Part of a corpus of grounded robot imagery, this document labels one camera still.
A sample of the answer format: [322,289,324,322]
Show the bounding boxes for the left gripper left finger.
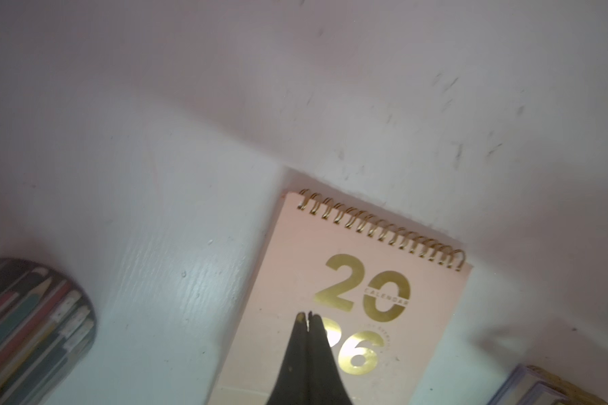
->
[267,312,309,405]

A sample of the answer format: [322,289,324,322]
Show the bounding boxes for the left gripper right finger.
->
[307,312,352,405]

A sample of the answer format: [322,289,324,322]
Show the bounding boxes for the pink 2026 calendar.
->
[209,190,471,404]

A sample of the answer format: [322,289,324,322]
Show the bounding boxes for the purple calendar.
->
[487,364,608,405]

